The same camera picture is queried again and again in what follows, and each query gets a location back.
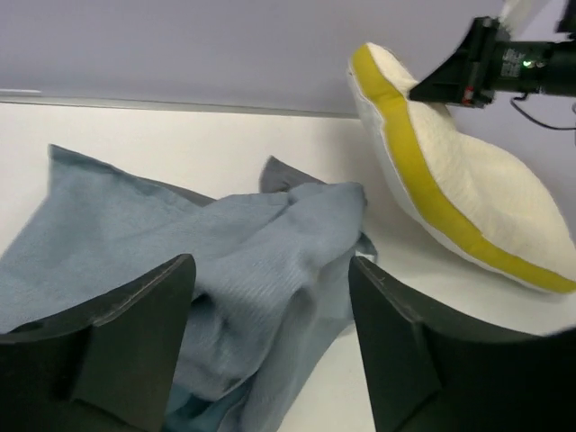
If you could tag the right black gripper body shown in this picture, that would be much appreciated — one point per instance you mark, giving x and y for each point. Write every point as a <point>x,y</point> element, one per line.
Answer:
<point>496,63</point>

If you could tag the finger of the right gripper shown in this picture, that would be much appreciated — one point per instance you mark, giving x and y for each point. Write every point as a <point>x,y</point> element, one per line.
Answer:
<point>445,85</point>

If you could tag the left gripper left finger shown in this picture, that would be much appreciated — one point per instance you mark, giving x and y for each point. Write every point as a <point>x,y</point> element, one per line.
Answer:
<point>104,365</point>

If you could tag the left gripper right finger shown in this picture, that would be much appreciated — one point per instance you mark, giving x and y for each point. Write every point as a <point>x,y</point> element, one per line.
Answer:
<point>429,367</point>

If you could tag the cream pillow with yellow band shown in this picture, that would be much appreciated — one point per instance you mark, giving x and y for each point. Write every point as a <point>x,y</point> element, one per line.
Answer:
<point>472,197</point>

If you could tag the striped blue beige pillowcase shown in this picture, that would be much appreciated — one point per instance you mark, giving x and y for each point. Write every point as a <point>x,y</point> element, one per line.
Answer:
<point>271,285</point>

